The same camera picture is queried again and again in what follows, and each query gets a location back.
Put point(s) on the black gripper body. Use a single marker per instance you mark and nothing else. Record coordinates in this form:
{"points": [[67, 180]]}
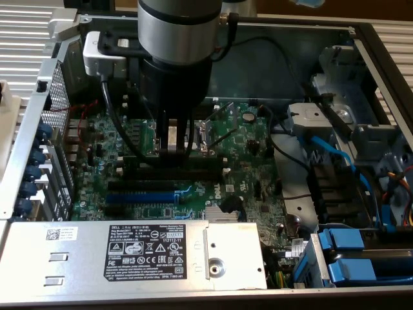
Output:
{"points": [[175, 84]]}

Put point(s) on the black RAM slot white clips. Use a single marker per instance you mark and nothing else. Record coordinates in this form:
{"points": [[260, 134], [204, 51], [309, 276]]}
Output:
{"points": [[119, 159], [200, 178]]}

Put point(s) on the metal CPU socket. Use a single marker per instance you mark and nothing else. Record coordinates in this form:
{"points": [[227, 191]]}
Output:
{"points": [[204, 139]]}

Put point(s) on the thin metal locking lever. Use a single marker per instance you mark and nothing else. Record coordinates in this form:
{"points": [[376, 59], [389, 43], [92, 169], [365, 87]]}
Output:
{"points": [[224, 138]]}

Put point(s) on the green Dell motherboard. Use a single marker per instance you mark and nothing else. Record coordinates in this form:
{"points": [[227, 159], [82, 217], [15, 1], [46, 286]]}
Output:
{"points": [[245, 151]]}

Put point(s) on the long black expansion slot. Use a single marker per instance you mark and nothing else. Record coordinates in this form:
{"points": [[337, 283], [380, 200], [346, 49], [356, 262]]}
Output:
{"points": [[142, 186]]}

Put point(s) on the round coin battery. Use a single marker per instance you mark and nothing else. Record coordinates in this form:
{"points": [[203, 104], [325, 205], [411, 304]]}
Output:
{"points": [[247, 116]]}

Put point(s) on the blue expansion slot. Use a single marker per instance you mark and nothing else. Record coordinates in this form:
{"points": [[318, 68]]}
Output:
{"points": [[142, 197]]}

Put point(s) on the silver finned chipset heatsink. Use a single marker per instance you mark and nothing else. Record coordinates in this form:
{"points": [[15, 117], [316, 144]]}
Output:
{"points": [[219, 214]]}

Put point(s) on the grey metal PC case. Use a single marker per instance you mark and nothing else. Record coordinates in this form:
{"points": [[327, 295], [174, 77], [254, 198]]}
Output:
{"points": [[274, 71]]}

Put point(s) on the short black expansion slot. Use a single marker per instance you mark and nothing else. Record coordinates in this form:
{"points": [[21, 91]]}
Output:
{"points": [[114, 210]]}

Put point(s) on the black equipment box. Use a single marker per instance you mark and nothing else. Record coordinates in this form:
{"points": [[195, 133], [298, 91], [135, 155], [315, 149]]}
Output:
{"points": [[87, 6]]}

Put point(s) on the blue card retainer clip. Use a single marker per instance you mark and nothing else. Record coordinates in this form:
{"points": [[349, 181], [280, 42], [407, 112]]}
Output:
{"points": [[33, 173], [24, 206], [36, 157], [28, 189], [44, 133]]}

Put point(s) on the light blue rounded object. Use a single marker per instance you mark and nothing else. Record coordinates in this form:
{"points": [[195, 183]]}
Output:
{"points": [[306, 3]]}

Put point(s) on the grey power supply housing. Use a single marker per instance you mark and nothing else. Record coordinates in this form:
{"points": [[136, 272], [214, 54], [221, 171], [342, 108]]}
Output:
{"points": [[80, 258]]}

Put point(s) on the metal drive cage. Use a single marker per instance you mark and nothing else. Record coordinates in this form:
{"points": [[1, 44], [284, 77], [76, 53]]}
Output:
{"points": [[338, 80]]}

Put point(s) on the black camera mounting plate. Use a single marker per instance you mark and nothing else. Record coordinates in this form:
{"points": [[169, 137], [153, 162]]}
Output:
{"points": [[108, 48]]}

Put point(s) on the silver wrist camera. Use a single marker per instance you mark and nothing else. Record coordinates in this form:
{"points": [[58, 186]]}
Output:
{"points": [[92, 63]]}

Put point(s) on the grey plastic bracket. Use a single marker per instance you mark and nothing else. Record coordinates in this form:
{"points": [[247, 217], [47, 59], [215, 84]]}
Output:
{"points": [[309, 117]]}

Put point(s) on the black case intrusion switch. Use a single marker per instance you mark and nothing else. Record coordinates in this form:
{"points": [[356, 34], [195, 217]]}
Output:
{"points": [[42, 86]]}

